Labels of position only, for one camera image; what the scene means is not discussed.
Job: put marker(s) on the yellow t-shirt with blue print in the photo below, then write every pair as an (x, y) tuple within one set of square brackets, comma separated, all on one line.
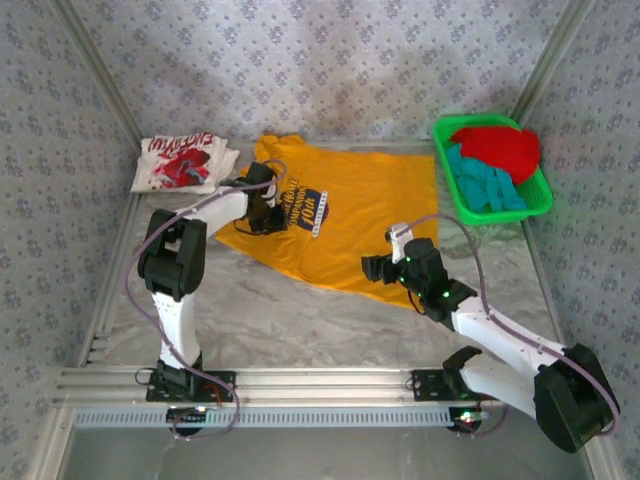
[(360, 200)]

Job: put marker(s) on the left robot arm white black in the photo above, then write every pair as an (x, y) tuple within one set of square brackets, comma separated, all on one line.
[(175, 260)]

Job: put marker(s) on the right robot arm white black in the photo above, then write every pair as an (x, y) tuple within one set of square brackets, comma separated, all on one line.
[(565, 390)]

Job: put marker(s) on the folded white red-print t-shirt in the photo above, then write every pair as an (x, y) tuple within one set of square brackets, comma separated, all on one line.
[(180, 165)]

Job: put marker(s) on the teal t-shirt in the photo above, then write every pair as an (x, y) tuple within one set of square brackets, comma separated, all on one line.
[(480, 185)]

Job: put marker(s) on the green plastic basket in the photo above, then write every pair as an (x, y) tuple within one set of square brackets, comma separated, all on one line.
[(539, 195)]

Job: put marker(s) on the red t-shirt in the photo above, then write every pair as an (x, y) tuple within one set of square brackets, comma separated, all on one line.
[(500, 150)]

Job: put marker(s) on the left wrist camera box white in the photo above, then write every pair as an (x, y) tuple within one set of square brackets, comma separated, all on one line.
[(270, 197)]

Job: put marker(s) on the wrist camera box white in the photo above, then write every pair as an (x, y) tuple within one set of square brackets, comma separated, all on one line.
[(270, 197), (399, 242)]

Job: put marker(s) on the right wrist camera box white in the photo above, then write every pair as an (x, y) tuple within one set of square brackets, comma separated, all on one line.
[(399, 242)]

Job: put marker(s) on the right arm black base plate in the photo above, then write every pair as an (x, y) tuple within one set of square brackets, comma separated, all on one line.
[(425, 385)]

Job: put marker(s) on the aluminium table end rail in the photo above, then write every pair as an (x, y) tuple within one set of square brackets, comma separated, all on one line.
[(390, 143)]

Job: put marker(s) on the wide aluminium mounting rail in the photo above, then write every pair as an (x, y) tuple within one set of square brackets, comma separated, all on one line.
[(325, 385)]

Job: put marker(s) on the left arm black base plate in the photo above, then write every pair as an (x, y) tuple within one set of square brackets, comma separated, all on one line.
[(225, 387)]

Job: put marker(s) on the aluminium frame post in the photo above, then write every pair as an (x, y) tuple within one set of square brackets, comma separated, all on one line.
[(100, 75), (550, 60)]

